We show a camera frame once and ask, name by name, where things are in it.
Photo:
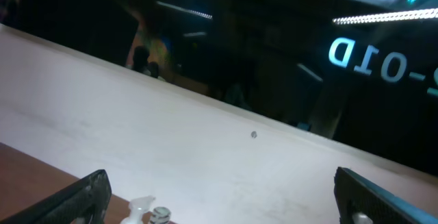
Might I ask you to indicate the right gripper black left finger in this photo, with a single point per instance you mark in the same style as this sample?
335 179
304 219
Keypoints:
85 201

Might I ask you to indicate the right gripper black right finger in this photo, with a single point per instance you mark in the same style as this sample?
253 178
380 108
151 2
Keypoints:
361 201

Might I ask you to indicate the clear spray bottle purple liquid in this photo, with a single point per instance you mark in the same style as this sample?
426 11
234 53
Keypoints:
138 207

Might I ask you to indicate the dark glass window pane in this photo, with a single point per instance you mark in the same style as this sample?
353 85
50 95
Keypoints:
360 72

